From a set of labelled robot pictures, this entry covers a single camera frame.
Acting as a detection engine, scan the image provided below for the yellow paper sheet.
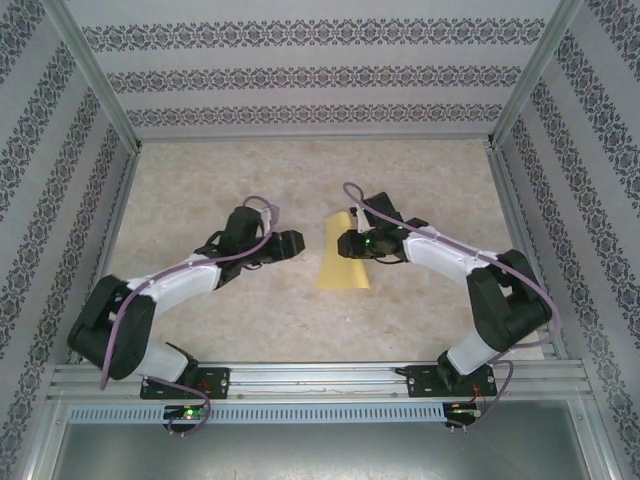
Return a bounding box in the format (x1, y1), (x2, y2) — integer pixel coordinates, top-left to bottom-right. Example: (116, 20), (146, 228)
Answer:
(314, 210), (371, 291)

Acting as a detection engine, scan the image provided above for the grey metal sheet panel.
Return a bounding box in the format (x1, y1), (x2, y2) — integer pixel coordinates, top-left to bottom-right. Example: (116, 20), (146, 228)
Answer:
(49, 422), (601, 480)

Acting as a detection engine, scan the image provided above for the right control board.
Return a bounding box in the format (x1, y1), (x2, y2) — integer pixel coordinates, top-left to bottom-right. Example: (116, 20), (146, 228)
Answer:
(447, 402), (484, 419)

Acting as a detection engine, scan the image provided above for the left control board green LED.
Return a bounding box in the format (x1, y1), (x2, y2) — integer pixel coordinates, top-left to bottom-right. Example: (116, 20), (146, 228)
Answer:
(163, 403), (211, 421)

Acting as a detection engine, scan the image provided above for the thin aluminium wall strip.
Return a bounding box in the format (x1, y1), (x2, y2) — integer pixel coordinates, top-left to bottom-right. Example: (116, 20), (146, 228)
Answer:
(134, 132), (496, 146)

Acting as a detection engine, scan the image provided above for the aluminium table edge rail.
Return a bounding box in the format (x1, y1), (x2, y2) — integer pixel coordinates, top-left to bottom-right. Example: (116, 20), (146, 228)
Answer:
(487, 142), (571, 364)
(67, 144), (144, 366)

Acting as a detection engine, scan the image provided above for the aluminium mounting rail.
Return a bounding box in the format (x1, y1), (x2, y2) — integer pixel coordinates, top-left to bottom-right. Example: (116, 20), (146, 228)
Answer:
(47, 362), (594, 401)

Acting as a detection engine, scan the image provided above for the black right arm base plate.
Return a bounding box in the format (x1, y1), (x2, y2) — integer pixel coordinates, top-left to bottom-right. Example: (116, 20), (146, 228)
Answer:
(394, 364), (501, 400)

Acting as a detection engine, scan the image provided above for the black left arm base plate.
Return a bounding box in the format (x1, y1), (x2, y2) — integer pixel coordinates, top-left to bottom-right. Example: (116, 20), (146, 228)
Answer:
(139, 366), (232, 401)

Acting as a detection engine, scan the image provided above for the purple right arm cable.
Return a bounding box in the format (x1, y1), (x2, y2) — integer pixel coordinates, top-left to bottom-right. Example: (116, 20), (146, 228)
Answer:
(342, 182), (556, 431)

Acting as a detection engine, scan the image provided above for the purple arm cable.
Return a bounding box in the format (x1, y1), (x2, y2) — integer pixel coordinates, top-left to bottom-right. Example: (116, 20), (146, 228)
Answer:
(98, 194), (280, 435)
(342, 182), (556, 431)

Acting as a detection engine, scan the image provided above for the grey slotted cable duct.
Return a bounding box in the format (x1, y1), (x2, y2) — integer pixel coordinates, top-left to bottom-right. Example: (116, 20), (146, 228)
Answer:
(67, 403), (446, 424)

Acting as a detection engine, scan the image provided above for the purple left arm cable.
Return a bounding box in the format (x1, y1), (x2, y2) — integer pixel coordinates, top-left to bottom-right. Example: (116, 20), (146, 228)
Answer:
(98, 194), (280, 435)

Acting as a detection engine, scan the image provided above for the aluminium frame post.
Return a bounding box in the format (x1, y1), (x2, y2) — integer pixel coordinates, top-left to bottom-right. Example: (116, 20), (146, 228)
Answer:
(39, 0), (144, 154)
(487, 0), (586, 151)

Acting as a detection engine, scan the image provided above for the aluminium frame bar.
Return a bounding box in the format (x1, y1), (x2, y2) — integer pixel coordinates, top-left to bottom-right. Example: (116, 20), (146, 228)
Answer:
(19, 394), (71, 480)
(577, 397), (621, 480)

